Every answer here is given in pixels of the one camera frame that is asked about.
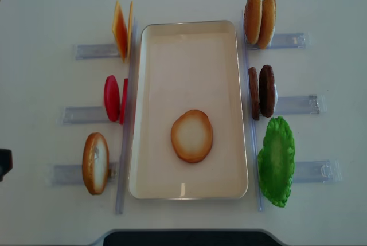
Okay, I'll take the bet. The toasted bread slice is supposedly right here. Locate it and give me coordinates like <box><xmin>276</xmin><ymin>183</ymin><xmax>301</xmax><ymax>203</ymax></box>
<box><xmin>171</xmin><ymin>110</ymin><xmax>213</xmax><ymax>163</ymax></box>

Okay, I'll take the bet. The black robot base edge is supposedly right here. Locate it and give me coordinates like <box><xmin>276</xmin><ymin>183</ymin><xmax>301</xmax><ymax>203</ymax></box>
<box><xmin>103</xmin><ymin>231</ymin><xmax>279</xmax><ymax>245</ymax></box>

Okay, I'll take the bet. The dark brown meat patty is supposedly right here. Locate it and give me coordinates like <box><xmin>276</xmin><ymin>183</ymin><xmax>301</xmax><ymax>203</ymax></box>
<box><xmin>259</xmin><ymin>65</ymin><xmax>276</xmax><ymax>118</ymax></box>

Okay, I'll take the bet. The bread slice on stand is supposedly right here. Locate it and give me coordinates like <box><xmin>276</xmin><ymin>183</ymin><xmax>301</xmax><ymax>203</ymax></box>
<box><xmin>82</xmin><ymin>132</ymin><xmax>109</xmax><ymax>195</ymax></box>

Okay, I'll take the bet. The clear holder for cheese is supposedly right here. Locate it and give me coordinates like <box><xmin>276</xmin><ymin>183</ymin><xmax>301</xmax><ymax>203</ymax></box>
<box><xmin>75</xmin><ymin>44</ymin><xmax>120</xmax><ymax>60</ymax></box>

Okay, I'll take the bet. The orange cheese slice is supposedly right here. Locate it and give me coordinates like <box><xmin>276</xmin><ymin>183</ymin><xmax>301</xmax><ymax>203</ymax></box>
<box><xmin>112</xmin><ymin>0</ymin><xmax>128</xmax><ymax>62</ymax></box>

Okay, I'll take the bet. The green lettuce leaf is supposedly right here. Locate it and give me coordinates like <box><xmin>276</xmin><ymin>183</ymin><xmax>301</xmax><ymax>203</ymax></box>
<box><xmin>257</xmin><ymin>116</ymin><xmax>295</xmax><ymax>208</ymax></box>

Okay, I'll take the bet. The clear holder for tomato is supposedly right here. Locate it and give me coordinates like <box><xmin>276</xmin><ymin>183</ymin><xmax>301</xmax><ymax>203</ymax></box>
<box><xmin>57</xmin><ymin>106</ymin><xmax>110</xmax><ymax>125</ymax></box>

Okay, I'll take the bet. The yellow cheese slice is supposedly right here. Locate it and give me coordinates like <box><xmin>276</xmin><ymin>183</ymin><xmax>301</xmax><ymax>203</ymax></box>
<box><xmin>127</xmin><ymin>1</ymin><xmax>133</xmax><ymax>60</ymax></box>

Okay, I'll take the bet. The clear holder for patties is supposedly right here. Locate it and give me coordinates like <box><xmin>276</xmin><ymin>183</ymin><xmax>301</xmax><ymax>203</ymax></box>
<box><xmin>274</xmin><ymin>94</ymin><xmax>327</xmax><ymax>115</ymax></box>

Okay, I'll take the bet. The clear holder for bread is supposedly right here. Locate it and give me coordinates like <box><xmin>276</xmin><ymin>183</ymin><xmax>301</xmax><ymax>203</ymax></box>
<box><xmin>47</xmin><ymin>161</ymin><xmax>120</xmax><ymax>186</ymax></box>

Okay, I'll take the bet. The clear holder for lettuce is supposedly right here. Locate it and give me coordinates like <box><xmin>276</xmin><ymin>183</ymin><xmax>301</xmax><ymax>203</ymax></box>
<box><xmin>293</xmin><ymin>159</ymin><xmax>342</xmax><ymax>183</ymax></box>

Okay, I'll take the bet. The cream rectangular tray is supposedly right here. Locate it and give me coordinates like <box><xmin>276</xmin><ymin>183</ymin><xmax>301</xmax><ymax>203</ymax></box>
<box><xmin>128</xmin><ymin>20</ymin><xmax>248</xmax><ymax>200</ymax></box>

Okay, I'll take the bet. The golden bun top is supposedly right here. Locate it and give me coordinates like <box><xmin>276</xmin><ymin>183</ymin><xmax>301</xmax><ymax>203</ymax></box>
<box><xmin>244</xmin><ymin>0</ymin><xmax>262</xmax><ymax>45</ymax></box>

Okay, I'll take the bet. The golden bun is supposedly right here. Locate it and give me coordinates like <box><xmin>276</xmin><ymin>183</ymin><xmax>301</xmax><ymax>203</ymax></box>
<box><xmin>244</xmin><ymin>0</ymin><xmax>262</xmax><ymax>45</ymax></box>
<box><xmin>257</xmin><ymin>0</ymin><xmax>276</xmax><ymax>49</ymax></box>

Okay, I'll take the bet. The clear holder for buns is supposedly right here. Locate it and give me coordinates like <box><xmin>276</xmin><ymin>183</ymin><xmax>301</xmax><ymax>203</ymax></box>
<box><xmin>245</xmin><ymin>32</ymin><xmax>313</xmax><ymax>50</ymax></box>

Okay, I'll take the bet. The golden bun bottom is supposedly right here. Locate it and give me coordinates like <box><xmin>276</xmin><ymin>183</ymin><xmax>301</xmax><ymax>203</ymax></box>
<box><xmin>257</xmin><ymin>0</ymin><xmax>276</xmax><ymax>49</ymax></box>

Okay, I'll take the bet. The clear long left rail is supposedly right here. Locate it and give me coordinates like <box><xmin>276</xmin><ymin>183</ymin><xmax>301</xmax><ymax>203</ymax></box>
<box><xmin>115</xmin><ymin>18</ymin><xmax>136</xmax><ymax>215</ymax></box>

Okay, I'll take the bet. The clear long rail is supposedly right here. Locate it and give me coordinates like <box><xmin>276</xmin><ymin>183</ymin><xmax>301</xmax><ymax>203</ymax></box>
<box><xmin>115</xmin><ymin>18</ymin><xmax>136</xmax><ymax>215</ymax></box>
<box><xmin>241</xmin><ymin>10</ymin><xmax>263</xmax><ymax>212</ymax></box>

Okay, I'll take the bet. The clear long right rail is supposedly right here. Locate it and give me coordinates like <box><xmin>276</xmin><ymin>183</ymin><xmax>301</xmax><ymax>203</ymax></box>
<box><xmin>241</xmin><ymin>10</ymin><xmax>263</xmax><ymax>212</ymax></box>

